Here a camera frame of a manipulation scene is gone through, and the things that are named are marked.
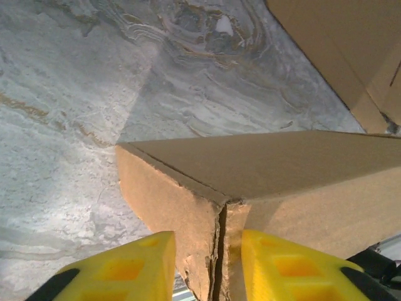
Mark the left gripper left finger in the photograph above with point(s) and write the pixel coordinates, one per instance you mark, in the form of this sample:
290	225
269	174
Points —
125	272

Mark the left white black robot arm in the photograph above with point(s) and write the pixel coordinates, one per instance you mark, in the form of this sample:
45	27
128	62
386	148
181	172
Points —
372	266

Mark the brown cardboard mailer box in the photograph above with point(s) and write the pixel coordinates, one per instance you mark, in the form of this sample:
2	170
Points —
282	169
344	47

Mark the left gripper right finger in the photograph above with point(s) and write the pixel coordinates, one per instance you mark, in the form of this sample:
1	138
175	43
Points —
297	272

